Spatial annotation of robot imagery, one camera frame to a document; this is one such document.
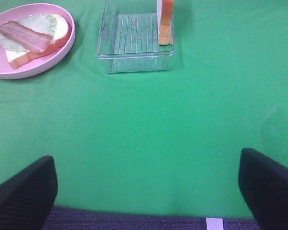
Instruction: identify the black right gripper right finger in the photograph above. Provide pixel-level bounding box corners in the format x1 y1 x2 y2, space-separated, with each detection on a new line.
238 148 288 230

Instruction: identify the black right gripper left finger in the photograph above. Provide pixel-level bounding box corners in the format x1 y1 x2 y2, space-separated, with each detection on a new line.
0 156 58 230

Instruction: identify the dark bacon strip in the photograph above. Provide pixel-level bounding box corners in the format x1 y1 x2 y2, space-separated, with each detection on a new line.
0 21 52 53

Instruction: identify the bread slice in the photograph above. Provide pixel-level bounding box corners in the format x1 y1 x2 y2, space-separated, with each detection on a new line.
0 13 71 69
156 0 174 46

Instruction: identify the green lettuce leaf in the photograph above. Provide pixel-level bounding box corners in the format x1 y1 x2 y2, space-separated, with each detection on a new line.
0 14 57 54

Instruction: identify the green tablecloth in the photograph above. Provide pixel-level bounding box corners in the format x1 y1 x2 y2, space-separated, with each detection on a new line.
0 0 288 218

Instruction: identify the pink round plate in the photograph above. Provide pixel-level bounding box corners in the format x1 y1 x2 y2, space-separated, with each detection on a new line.
0 3 76 80

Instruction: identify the clear right plastic tray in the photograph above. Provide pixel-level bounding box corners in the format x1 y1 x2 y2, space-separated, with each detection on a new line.
96 0 175 73

